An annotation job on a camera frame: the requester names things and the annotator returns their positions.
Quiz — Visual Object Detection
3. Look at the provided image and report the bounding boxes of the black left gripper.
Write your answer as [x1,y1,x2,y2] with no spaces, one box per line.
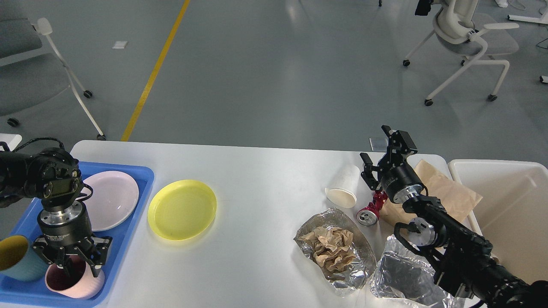
[33,201,112,278]

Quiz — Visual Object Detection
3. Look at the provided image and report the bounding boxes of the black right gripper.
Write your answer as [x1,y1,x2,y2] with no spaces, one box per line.
[360,125,425,204]

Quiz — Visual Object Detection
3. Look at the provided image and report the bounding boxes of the pink ribbed mug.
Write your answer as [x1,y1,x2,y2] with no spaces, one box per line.
[45,255,104,299]

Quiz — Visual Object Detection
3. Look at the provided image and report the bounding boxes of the yellow plastic plate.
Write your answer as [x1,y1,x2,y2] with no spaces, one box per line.
[147,179,217,240]

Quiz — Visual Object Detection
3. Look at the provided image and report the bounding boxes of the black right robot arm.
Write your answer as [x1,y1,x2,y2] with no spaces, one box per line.
[360,125,547,308]

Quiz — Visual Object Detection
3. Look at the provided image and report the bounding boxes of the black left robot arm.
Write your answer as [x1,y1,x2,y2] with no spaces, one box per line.
[0,142,112,278]

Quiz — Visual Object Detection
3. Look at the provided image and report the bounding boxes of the blue plastic tray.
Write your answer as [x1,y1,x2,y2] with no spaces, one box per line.
[0,161,155,308]

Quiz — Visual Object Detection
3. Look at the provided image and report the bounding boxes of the white paper cup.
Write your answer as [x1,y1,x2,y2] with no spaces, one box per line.
[325,164,360,208]

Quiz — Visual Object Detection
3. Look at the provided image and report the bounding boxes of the teal yellow mug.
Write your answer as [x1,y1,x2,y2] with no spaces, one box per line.
[0,235,48,282]

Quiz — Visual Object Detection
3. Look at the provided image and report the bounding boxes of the crushed red soda can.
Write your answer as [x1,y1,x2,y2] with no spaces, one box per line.
[356,190,388,227]

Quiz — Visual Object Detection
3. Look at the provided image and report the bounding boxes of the brown paper bag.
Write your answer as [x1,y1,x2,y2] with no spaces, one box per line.
[380,160,483,226]

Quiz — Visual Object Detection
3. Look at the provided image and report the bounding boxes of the foil tray with paper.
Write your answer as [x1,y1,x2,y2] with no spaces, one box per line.
[293,208,377,297]

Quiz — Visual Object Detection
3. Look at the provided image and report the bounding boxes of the crumpled brown paper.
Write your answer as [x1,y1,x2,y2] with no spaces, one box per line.
[298,226,356,273]

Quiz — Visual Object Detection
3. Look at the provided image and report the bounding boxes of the crumpled aluminium foil sheet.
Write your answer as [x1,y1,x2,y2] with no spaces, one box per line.
[370,235,465,308]

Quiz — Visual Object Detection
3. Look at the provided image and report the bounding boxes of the beige plastic bin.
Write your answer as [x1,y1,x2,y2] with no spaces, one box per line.
[448,160,548,284]

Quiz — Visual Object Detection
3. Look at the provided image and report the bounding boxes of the white side table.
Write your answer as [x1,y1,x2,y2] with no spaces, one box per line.
[0,133,22,150]

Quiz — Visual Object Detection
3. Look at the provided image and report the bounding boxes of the white office chair right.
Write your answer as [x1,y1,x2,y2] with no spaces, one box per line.
[402,0,519,107]

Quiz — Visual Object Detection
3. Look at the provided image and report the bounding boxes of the grey office chair left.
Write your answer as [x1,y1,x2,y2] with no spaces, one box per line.
[0,0,106,140]

